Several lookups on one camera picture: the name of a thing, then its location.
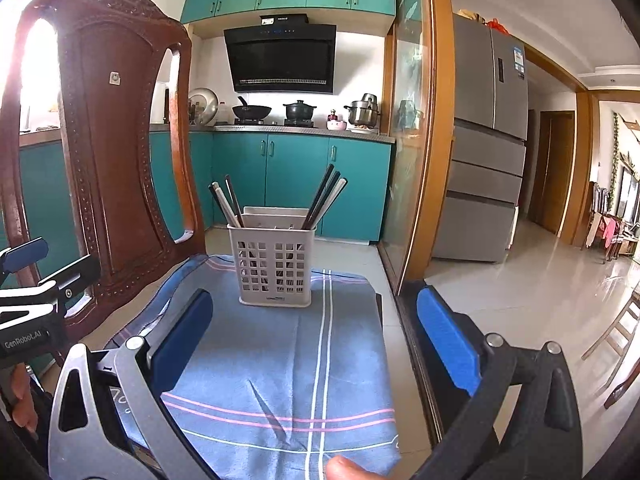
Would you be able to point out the dark red chopstick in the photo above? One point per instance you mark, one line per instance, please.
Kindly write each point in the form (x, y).
(234, 200)

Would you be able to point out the white plastic utensil holder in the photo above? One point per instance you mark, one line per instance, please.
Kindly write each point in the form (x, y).
(272, 256)

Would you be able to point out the black range hood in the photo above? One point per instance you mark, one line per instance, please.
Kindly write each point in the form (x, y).
(289, 55)

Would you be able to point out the blue plaid cloth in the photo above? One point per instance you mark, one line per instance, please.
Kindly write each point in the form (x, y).
(274, 393)

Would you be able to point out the stainless steel pot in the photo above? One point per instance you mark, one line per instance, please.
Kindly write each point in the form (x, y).
(364, 113)

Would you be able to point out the brown wooden door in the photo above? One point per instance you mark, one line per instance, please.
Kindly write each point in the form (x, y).
(554, 163)

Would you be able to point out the glass sliding door wooden frame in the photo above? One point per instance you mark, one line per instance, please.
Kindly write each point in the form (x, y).
(419, 83)

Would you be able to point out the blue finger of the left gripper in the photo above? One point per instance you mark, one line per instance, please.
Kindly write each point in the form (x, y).
(74, 279)
(16, 258)

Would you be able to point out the pink small pot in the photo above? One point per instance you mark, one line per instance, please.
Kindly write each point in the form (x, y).
(335, 122)

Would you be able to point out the black cooking pot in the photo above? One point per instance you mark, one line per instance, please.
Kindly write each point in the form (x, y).
(299, 114)

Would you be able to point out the carved brown wooden chair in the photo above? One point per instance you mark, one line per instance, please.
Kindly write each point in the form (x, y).
(109, 53)

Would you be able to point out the black chopstick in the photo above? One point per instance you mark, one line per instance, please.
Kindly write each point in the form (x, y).
(324, 196)
(314, 202)

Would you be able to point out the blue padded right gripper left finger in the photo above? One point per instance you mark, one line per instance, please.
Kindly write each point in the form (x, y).
(87, 439)

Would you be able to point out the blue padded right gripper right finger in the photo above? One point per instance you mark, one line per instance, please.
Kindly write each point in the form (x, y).
(507, 412)

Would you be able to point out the black wok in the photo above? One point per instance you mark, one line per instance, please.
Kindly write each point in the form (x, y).
(250, 114)

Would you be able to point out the person's left hand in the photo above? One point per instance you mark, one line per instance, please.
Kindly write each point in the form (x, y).
(24, 413)

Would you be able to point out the person's thumb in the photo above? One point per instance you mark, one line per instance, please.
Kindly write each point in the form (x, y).
(340, 468)

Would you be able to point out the white cream chopstick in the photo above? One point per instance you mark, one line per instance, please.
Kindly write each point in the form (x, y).
(223, 204)

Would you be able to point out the silver multi-door refrigerator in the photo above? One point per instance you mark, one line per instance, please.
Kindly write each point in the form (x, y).
(488, 155)

